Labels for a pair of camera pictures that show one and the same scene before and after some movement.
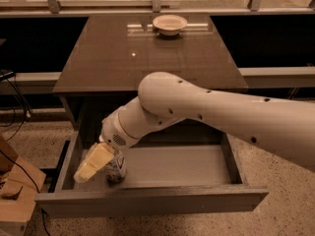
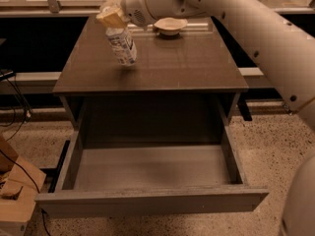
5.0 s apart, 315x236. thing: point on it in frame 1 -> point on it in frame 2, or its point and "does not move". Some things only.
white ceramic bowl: x=169 y=25 does not move
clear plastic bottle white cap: x=116 y=170 -> x=122 y=45
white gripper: x=112 y=132 -> x=134 y=3
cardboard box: x=20 y=184 does not move
